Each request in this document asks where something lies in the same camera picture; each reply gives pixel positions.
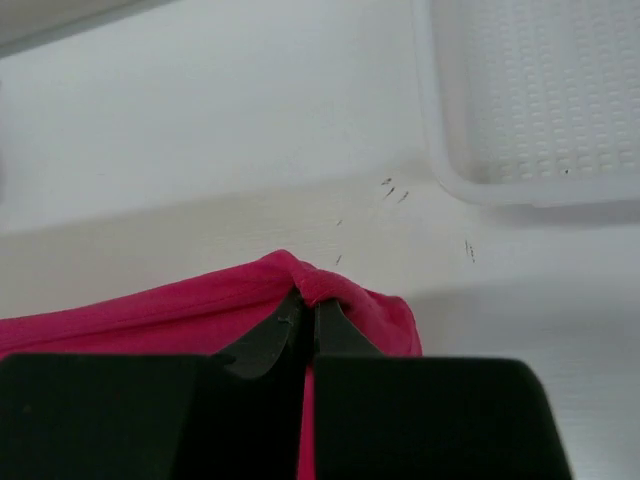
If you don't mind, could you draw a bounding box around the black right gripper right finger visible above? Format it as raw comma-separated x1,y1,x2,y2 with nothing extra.
313,301,572,479

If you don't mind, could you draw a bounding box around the white plastic basket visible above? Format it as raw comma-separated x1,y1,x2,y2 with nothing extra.
412,1,639,207

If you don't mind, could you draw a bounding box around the pink t shirt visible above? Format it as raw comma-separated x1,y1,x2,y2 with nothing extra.
1,250,422,479

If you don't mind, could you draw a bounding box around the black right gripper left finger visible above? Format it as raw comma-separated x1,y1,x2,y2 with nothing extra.
1,291,306,479

